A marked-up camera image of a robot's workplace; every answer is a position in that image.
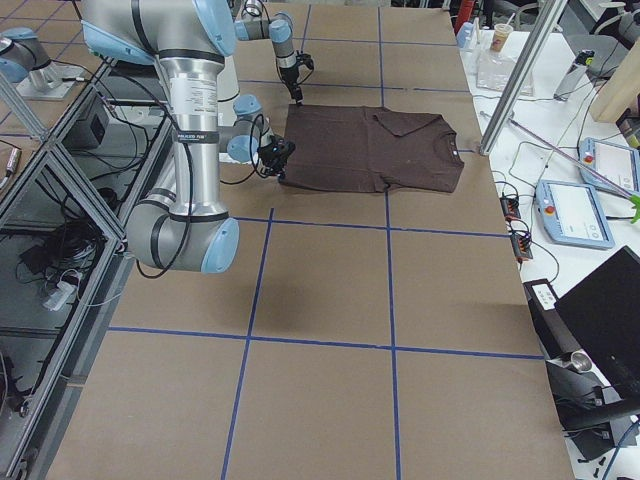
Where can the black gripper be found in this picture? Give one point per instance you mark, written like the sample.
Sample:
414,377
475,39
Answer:
289,78
270,159

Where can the dark brown t-shirt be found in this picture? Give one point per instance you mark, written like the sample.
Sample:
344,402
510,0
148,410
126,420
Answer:
364,149

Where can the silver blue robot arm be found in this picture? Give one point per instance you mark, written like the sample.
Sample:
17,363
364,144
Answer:
255,23
181,223

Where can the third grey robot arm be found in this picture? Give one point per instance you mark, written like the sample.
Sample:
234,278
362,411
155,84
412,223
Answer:
26,63

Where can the paper drink cup with straw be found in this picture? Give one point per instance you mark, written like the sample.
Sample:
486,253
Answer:
501,33

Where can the black usb hub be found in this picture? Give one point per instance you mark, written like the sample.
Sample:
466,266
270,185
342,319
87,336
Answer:
510,208
521,245

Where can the near blue teach pendant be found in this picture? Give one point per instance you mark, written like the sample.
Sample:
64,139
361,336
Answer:
572,215

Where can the blue teach pendant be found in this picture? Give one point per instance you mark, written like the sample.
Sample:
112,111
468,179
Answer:
572,215
618,163

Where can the far blue teach pendant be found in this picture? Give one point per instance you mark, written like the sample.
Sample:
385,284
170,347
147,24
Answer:
618,163

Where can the black box with label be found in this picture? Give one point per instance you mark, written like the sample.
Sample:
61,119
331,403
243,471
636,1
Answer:
552,331

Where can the reacher grabber stick tool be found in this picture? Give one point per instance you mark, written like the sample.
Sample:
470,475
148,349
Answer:
618,190

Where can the black monitor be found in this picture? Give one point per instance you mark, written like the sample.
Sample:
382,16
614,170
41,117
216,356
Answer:
602,314

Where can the steel cup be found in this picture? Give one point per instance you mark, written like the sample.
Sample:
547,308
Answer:
576,361

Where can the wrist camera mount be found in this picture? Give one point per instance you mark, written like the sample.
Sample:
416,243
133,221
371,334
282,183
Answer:
276,144
305,60

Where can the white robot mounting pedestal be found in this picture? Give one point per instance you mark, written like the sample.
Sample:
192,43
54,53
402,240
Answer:
227,90

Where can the aluminium frame post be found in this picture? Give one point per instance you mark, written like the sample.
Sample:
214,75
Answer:
549,15

